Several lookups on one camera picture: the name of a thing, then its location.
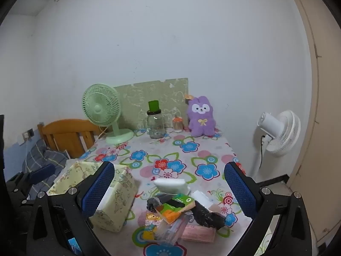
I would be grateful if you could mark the small toothpick jar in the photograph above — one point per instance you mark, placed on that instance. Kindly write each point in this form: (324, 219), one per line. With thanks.
(177, 125)

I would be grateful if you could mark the wooden chair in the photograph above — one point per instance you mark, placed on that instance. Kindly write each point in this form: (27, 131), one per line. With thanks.
(61, 130)

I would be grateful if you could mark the clear plastic packet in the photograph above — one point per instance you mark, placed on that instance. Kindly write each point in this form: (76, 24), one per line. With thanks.
(170, 229)

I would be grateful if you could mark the pink packet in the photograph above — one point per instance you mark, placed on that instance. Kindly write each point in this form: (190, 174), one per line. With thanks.
(197, 233)

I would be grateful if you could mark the green patterned board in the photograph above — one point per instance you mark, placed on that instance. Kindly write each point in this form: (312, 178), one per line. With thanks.
(159, 90)

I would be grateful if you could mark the white towel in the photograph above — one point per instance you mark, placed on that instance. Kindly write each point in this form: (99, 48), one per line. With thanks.
(170, 185)

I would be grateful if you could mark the wall socket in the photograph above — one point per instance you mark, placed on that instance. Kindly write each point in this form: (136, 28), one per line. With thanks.
(30, 132)

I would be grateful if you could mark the black plastic bag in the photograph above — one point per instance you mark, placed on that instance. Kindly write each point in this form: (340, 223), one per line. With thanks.
(205, 216)

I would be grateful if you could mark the green desk fan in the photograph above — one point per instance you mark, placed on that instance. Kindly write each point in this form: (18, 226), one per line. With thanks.
(98, 106)

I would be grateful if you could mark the yellow cartoon packet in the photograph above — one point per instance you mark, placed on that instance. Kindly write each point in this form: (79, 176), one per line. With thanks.
(149, 233)

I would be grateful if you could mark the white standing fan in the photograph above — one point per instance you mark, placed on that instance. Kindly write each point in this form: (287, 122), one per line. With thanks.
(282, 130)

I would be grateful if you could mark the yellow fabric storage box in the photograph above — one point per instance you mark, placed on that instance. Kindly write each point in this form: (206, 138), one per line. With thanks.
(120, 200)

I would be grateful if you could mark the glass jar mug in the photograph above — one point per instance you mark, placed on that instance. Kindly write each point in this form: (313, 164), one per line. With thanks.
(155, 125)

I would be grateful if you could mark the blue plaid bedding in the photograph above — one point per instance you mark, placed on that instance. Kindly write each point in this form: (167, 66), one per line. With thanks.
(37, 154)

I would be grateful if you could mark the white tissue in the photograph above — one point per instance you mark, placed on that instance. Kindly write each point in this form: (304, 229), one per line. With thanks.
(202, 196)

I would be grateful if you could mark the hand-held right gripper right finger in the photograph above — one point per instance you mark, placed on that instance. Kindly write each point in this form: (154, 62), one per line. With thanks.
(239, 189)

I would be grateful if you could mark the green orange packet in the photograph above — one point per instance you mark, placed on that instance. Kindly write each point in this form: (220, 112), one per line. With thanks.
(183, 200)

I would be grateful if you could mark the small orange tag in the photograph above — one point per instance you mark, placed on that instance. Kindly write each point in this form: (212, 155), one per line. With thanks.
(189, 96)

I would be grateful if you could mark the purple plush rabbit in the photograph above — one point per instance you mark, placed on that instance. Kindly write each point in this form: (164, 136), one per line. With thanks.
(201, 120)

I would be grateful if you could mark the grey sock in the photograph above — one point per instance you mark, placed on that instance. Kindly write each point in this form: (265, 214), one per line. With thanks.
(155, 201)

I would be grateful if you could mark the green plastic cup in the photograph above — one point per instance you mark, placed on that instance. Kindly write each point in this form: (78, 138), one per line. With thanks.
(153, 106)

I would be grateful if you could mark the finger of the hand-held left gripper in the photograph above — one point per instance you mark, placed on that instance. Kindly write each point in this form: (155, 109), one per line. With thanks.
(42, 172)

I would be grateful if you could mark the beige door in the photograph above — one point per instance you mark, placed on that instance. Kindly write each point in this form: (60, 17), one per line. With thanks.
(325, 112)

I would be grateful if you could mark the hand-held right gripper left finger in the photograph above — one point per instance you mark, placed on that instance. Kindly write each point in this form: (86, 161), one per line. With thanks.
(98, 189)

